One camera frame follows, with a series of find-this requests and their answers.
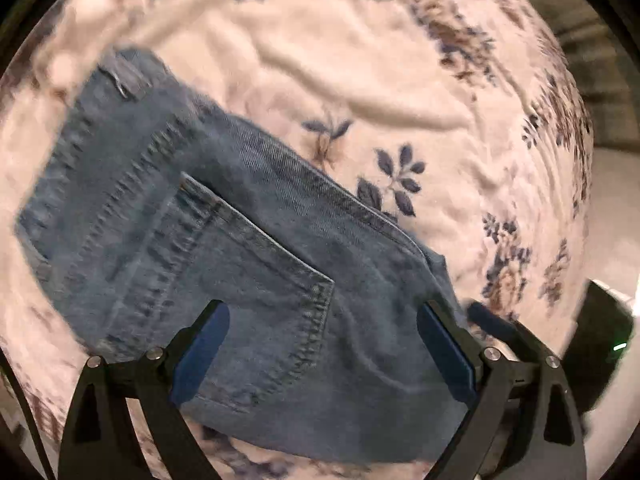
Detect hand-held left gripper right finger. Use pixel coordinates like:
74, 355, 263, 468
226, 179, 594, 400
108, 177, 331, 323
416, 301, 588, 480

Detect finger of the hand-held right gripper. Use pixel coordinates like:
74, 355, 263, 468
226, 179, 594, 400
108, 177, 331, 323
465, 301, 548, 361

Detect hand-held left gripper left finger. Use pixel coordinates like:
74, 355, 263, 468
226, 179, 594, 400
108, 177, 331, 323
57, 300, 231, 480

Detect blue denim pants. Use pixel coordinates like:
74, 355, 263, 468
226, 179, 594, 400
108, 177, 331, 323
15, 49, 481, 466

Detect floral fleece blanket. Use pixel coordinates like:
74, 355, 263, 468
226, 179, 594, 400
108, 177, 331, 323
0, 0, 597, 480

